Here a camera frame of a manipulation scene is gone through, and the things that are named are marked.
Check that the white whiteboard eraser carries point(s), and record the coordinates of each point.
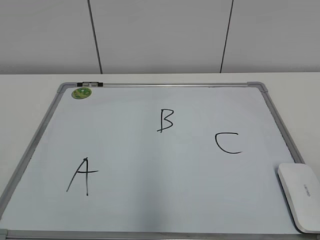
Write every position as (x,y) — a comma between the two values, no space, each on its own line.
(302,191)

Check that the grey framed whiteboard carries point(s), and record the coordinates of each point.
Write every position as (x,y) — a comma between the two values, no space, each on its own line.
(154,162)

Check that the green round sticker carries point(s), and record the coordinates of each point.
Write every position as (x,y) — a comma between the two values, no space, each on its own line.
(81,93)

